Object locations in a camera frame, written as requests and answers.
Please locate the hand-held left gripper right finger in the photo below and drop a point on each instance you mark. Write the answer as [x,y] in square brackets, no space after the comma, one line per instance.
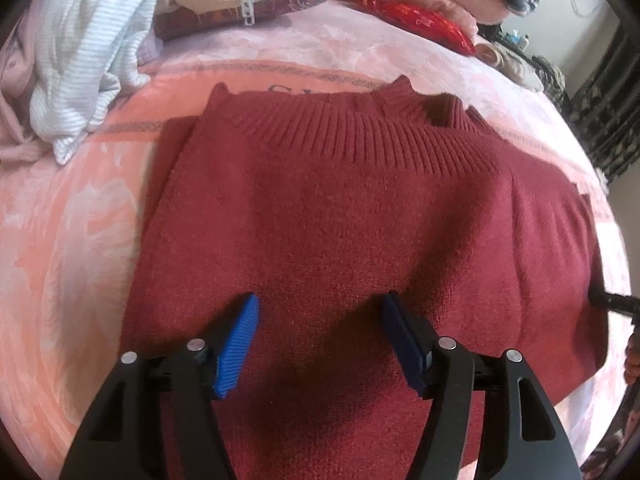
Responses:
[407,345]

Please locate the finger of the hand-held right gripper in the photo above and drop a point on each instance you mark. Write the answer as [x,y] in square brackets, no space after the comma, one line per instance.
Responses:
[612,301]

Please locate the dark red knit sweater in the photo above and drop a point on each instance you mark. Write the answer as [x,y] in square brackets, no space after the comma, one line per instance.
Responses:
[325,220]

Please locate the white ribbed knit garment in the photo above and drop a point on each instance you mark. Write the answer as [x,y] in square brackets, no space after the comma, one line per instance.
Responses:
[80,60]

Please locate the dark patterned curtain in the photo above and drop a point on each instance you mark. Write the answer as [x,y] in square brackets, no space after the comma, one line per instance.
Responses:
[610,110]

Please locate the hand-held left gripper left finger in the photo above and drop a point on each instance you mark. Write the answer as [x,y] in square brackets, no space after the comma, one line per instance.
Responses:
[235,345]

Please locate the red patterned pouch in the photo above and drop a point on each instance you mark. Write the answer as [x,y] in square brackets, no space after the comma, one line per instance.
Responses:
[425,21]

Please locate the plaid cloth on chair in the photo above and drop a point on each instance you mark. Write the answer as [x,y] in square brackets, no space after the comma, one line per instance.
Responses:
[549,80]

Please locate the dark nightstand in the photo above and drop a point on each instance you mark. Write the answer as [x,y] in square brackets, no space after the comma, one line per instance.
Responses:
[492,35]

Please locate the mauve garment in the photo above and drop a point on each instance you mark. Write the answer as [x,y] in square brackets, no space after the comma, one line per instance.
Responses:
[15,85]

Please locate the beige cap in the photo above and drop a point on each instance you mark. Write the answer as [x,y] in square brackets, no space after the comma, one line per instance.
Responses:
[505,62]

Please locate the pink patterned bed blanket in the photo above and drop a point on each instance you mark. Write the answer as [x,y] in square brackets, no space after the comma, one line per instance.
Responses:
[75,260]

